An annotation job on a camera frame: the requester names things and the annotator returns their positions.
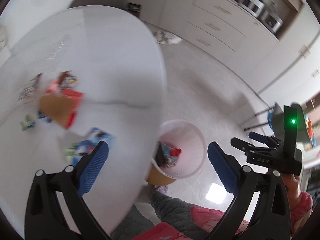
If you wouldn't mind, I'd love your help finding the small blue wrapper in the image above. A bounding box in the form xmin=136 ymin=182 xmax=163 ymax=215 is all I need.
xmin=37 ymin=110 xmax=53 ymax=123

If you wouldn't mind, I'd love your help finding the white drawer cabinet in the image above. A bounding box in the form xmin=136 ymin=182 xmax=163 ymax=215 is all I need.
xmin=185 ymin=0 xmax=280 ymax=61

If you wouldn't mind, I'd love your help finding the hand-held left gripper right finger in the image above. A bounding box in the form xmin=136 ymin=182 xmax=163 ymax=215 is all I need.
xmin=207 ymin=141 xmax=292 ymax=240

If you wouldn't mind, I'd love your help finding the silver microwave oven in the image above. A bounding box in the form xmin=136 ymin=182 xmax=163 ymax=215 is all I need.
xmin=241 ymin=0 xmax=265 ymax=18

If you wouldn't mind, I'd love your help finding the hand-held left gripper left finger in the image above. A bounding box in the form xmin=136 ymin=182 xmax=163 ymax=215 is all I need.
xmin=24 ymin=141 xmax=110 ymax=240

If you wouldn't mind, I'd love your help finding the white waste bin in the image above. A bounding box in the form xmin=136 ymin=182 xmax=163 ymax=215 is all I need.
xmin=146 ymin=119 xmax=208 ymax=186

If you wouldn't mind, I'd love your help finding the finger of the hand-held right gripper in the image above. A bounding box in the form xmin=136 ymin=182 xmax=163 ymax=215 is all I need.
xmin=230 ymin=137 xmax=272 ymax=166
xmin=249 ymin=131 xmax=278 ymax=148

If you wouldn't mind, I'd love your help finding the dark blue printed wrapper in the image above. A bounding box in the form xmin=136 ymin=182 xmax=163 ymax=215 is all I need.
xmin=156 ymin=142 xmax=181 ymax=168

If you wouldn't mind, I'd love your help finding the person's right forearm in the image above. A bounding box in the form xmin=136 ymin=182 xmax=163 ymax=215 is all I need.
xmin=287 ymin=191 xmax=314 ymax=238

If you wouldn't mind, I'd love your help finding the pink wrapper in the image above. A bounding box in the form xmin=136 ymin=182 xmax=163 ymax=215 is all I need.
xmin=45 ymin=79 xmax=63 ymax=94

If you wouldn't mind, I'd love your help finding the blue printed packet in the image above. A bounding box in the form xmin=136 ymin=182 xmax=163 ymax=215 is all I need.
xmin=64 ymin=127 xmax=116 ymax=164

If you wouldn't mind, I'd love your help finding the silver toaster oven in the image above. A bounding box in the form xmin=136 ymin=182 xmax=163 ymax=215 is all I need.
xmin=259 ymin=11 xmax=283 ymax=33

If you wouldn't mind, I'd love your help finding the brown and white wrapper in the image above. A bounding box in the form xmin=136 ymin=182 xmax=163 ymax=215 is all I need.
xmin=59 ymin=70 xmax=80 ymax=89

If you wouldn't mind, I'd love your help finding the striped white wrapper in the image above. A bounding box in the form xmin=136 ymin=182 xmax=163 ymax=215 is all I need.
xmin=18 ymin=73 xmax=43 ymax=103

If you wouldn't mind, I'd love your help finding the pink quilted jacket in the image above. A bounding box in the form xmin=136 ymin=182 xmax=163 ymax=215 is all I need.
xmin=131 ymin=205 xmax=250 ymax=240

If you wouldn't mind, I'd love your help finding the person's right hand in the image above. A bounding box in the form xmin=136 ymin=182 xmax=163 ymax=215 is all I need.
xmin=282 ymin=173 xmax=302 ymax=205

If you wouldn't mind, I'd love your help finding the orange red snack bag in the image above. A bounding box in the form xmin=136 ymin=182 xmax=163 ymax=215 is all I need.
xmin=37 ymin=89 xmax=84 ymax=130

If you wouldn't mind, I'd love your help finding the green wrapper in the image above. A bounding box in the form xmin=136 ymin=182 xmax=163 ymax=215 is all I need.
xmin=19 ymin=115 xmax=37 ymax=131

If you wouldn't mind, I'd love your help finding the patterned floor rug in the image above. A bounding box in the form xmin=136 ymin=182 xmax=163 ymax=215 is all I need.
xmin=153 ymin=29 xmax=183 ymax=45

